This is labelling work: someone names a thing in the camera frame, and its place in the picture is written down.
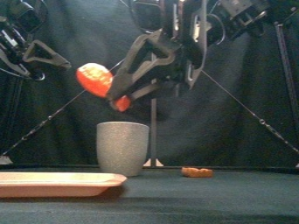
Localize pink rectangular plate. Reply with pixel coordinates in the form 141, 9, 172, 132
0, 171, 127, 199

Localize grey speckled cup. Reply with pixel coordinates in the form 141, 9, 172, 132
95, 121, 150, 178

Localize black cloth backdrop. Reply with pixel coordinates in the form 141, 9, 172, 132
0, 0, 299, 169

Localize small brown toy nugget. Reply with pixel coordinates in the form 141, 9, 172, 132
180, 166, 214, 179

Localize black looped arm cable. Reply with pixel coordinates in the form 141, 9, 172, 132
205, 12, 228, 46

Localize grey vertical frame post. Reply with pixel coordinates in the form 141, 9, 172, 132
142, 97, 165, 168

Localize thin diagonal brace cable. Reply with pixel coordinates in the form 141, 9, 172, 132
0, 59, 126, 157
200, 70, 299, 154

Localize dark slanted frame post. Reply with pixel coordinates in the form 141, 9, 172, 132
273, 21, 299, 126

